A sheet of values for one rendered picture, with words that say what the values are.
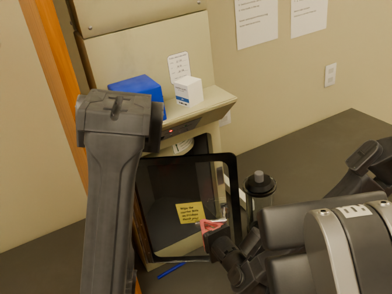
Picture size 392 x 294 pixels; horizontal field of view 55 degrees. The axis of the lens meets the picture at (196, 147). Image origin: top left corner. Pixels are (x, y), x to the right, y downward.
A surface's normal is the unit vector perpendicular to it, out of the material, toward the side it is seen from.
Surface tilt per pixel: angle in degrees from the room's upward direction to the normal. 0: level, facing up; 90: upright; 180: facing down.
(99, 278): 60
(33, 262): 0
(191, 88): 90
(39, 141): 90
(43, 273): 0
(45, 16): 90
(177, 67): 90
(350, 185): 51
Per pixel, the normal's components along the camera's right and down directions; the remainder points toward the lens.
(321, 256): -0.99, 0.14
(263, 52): 0.47, 0.41
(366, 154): -0.76, -0.53
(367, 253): -0.03, -0.25
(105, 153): 0.14, 0.01
